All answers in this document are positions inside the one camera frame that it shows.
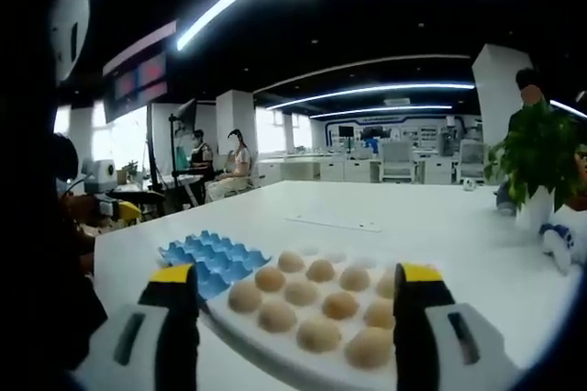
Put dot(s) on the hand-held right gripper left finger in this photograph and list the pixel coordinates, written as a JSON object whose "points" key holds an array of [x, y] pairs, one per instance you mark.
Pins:
{"points": [[167, 345]]}

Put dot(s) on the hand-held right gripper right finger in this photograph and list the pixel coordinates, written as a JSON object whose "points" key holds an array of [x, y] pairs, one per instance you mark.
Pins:
{"points": [[413, 340]]}

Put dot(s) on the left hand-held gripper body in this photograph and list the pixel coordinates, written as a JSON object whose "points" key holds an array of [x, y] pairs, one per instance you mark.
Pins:
{"points": [[103, 175]]}

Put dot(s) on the white egg tray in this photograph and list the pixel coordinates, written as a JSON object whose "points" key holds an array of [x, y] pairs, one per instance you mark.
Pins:
{"points": [[238, 333]]}

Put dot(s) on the blue egg tray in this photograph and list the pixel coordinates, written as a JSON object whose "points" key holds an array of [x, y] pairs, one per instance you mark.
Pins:
{"points": [[220, 253]]}

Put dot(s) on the group of brown eggs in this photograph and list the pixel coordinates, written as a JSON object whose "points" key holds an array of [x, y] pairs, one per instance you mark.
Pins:
{"points": [[275, 315]]}

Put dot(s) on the person's left hand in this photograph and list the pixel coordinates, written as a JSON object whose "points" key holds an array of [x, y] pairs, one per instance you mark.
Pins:
{"points": [[80, 205]]}

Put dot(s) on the hanging display screen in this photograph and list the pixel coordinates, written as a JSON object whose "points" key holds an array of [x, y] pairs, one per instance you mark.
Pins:
{"points": [[137, 79]]}

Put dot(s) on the person's dark clothing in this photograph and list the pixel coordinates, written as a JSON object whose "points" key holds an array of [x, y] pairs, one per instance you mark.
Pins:
{"points": [[36, 271]]}

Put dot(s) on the white table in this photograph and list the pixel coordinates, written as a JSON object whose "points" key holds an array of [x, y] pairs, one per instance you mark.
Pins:
{"points": [[413, 207]]}

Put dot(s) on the white worn device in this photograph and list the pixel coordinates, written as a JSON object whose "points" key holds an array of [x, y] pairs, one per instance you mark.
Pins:
{"points": [[69, 33]]}

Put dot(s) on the small white object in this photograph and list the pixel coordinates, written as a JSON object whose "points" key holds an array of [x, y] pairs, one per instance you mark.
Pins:
{"points": [[469, 185]]}

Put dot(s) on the white plant pot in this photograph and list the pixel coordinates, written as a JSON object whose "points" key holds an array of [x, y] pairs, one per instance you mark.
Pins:
{"points": [[534, 212]]}

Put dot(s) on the white and blue toy robot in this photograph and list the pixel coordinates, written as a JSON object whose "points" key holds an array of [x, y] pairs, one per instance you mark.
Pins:
{"points": [[561, 239]]}

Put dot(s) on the white office chair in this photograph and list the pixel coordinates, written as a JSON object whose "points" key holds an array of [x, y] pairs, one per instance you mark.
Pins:
{"points": [[472, 159], [398, 159]]}

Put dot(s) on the ceiling light strip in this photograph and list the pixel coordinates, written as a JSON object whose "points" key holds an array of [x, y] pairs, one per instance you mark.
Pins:
{"points": [[220, 14], [367, 89]]}

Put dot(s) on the green potted plant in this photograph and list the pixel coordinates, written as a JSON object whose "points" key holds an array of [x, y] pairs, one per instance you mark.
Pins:
{"points": [[536, 152]]}

